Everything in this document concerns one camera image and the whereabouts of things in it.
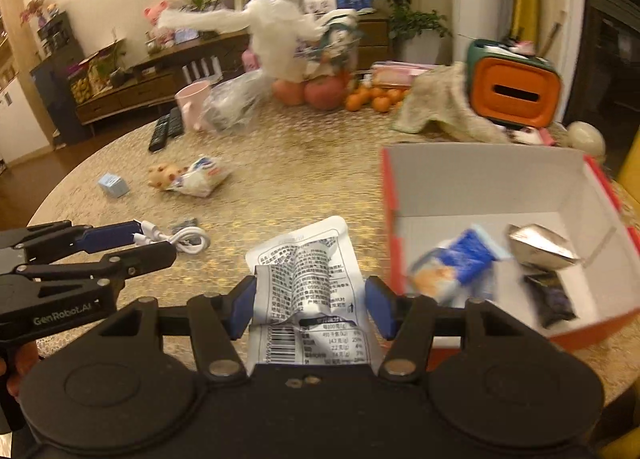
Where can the red apple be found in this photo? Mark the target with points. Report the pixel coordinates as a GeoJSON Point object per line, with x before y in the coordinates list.
{"type": "Point", "coordinates": [289, 93]}
{"type": "Point", "coordinates": [325, 94]}

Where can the pink mug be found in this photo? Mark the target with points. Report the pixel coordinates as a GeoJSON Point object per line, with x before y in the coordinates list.
{"type": "Point", "coordinates": [192, 96]}

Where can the printed fruit carton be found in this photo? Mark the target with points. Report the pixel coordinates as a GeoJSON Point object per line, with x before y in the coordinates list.
{"type": "Point", "coordinates": [87, 84]}

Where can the clear plastic bag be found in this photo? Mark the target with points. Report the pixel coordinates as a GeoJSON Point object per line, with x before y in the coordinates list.
{"type": "Point", "coordinates": [232, 104]}

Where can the white router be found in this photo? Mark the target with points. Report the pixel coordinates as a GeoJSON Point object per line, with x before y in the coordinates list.
{"type": "Point", "coordinates": [200, 70]}

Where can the white printed snack packet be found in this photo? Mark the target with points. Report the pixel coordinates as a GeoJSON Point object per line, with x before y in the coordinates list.
{"type": "Point", "coordinates": [305, 284]}

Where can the red cardboard shoe box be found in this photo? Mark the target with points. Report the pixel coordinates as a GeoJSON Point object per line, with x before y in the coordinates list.
{"type": "Point", "coordinates": [480, 179]}

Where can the pink round bag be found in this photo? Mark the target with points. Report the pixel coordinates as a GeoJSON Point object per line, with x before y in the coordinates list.
{"type": "Point", "coordinates": [248, 61]}

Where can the clear packet with blue print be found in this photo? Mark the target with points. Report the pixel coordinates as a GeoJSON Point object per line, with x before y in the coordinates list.
{"type": "Point", "coordinates": [202, 176]}

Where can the person's left hand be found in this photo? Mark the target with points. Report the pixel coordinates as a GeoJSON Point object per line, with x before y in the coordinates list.
{"type": "Point", "coordinates": [27, 359]}

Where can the light blue small box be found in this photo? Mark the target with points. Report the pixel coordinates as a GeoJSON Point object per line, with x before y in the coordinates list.
{"type": "Point", "coordinates": [112, 185]}

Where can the small dark grey wrapper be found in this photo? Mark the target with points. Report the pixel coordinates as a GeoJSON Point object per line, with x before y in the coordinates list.
{"type": "Point", "coordinates": [184, 226]}

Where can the flat pink boxes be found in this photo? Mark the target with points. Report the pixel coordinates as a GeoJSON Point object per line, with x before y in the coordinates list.
{"type": "Point", "coordinates": [400, 73]}

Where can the clear plastic snack bin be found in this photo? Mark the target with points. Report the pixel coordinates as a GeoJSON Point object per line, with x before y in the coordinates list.
{"type": "Point", "coordinates": [340, 54]}

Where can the wooden television cabinet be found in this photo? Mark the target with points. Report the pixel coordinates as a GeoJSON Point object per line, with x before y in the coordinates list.
{"type": "Point", "coordinates": [125, 99]}

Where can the blue white snack packet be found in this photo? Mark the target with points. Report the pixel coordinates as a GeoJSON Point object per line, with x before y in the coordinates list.
{"type": "Point", "coordinates": [465, 251]}

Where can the yellow chair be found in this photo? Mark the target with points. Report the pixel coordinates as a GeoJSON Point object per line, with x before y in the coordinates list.
{"type": "Point", "coordinates": [627, 179]}

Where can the dark shelf unit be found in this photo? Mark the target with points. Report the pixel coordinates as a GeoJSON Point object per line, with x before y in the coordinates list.
{"type": "Point", "coordinates": [55, 84]}

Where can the beige spotted squishy toy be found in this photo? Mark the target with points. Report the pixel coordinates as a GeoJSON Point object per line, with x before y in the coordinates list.
{"type": "Point", "coordinates": [162, 174]}

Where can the white plastic bag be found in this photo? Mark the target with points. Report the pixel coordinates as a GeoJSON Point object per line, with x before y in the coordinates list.
{"type": "Point", "coordinates": [275, 34]}

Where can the floral lace covered desktop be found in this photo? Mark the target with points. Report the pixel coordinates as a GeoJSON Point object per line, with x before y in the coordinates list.
{"type": "Point", "coordinates": [300, 179]}

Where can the dark blue snack packet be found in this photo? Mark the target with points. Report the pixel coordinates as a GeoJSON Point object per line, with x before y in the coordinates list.
{"type": "Point", "coordinates": [552, 304]}

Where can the black remote control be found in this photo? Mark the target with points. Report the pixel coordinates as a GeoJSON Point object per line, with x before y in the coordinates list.
{"type": "Point", "coordinates": [175, 123]}
{"type": "Point", "coordinates": [160, 133]}

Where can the orange green tissue box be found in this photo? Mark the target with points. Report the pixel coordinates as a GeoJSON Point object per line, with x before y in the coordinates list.
{"type": "Point", "coordinates": [515, 94]}

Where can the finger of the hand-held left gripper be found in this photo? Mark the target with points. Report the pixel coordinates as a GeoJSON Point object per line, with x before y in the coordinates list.
{"type": "Point", "coordinates": [145, 259]}
{"type": "Point", "coordinates": [107, 239]}

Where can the small potted plant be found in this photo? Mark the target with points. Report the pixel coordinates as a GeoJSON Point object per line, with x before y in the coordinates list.
{"type": "Point", "coordinates": [117, 71]}

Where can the tall green potted plant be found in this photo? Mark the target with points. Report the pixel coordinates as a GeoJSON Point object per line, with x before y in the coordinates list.
{"type": "Point", "coordinates": [415, 21]}

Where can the beige cloth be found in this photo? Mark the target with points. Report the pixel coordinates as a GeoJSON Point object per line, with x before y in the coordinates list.
{"type": "Point", "coordinates": [440, 99]}

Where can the white pink small case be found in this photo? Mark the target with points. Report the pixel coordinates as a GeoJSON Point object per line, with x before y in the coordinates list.
{"type": "Point", "coordinates": [530, 135]}

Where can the silver foil packet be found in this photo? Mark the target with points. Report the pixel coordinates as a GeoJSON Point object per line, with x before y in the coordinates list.
{"type": "Point", "coordinates": [542, 246]}

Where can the pile of tangerines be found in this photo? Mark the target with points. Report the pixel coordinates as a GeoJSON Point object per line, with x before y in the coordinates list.
{"type": "Point", "coordinates": [380, 101]}

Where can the pink flower vase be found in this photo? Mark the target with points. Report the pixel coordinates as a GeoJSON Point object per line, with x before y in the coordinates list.
{"type": "Point", "coordinates": [35, 9]}

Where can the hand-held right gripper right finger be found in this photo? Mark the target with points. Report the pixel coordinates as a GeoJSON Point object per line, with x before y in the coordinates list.
{"type": "Point", "coordinates": [377, 306]}

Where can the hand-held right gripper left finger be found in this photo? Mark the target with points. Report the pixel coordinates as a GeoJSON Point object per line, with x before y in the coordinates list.
{"type": "Point", "coordinates": [245, 304]}

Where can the pink plush pig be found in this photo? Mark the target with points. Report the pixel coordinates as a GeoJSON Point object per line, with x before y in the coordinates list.
{"type": "Point", "coordinates": [155, 14]}

